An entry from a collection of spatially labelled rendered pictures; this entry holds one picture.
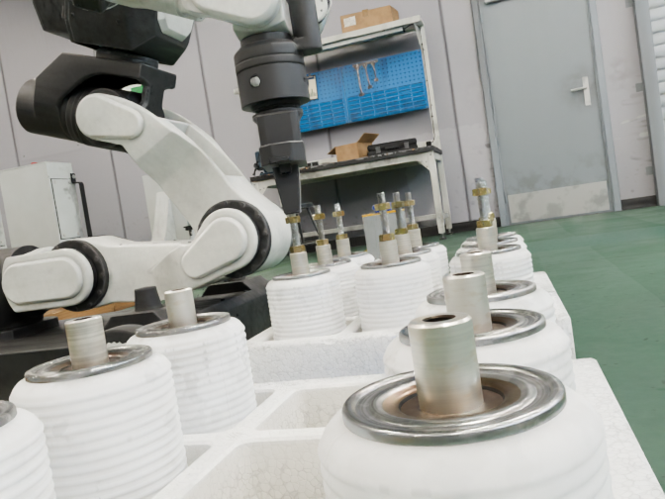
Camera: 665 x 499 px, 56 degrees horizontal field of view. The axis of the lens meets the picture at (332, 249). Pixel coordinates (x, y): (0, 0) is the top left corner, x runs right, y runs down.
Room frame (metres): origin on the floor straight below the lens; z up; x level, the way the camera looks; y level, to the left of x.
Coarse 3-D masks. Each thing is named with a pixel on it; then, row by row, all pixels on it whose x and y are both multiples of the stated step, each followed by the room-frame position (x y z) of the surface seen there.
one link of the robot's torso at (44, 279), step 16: (16, 256) 1.25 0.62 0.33; (32, 256) 1.24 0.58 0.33; (48, 256) 1.23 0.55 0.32; (64, 256) 1.21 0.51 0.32; (80, 256) 1.21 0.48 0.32; (16, 272) 1.24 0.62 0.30; (32, 272) 1.23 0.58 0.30; (48, 272) 1.22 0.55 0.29; (64, 272) 1.21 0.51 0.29; (80, 272) 1.20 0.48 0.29; (16, 288) 1.24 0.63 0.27; (32, 288) 1.23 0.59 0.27; (48, 288) 1.22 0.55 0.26; (64, 288) 1.21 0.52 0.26; (80, 288) 1.21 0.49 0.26; (16, 304) 1.25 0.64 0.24; (32, 304) 1.24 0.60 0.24; (48, 304) 1.23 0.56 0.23; (64, 304) 1.22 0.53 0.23
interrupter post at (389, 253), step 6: (396, 240) 0.78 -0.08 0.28; (384, 246) 0.77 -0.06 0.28; (390, 246) 0.77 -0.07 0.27; (396, 246) 0.78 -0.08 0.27; (384, 252) 0.77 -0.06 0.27; (390, 252) 0.77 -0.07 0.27; (396, 252) 0.77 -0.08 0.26; (384, 258) 0.77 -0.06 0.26; (390, 258) 0.77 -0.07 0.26; (396, 258) 0.77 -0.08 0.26
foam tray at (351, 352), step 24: (552, 288) 0.85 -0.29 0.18; (264, 336) 0.81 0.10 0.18; (336, 336) 0.74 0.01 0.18; (360, 336) 0.72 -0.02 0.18; (384, 336) 0.71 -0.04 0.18; (264, 360) 0.75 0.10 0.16; (288, 360) 0.74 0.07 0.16; (312, 360) 0.73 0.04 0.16; (336, 360) 0.72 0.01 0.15; (360, 360) 0.72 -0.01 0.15
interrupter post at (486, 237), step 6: (480, 228) 0.74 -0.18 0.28; (486, 228) 0.74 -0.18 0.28; (492, 228) 0.74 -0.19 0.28; (480, 234) 0.74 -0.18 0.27; (486, 234) 0.74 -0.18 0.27; (492, 234) 0.74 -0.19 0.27; (480, 240) 0.74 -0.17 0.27; (486, 240) 0.74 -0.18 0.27; (492, 240) 0.74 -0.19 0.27; (480, 246) 0.74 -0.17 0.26; (486, 246) 0.74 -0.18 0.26; (492, 246) 0.74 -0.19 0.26
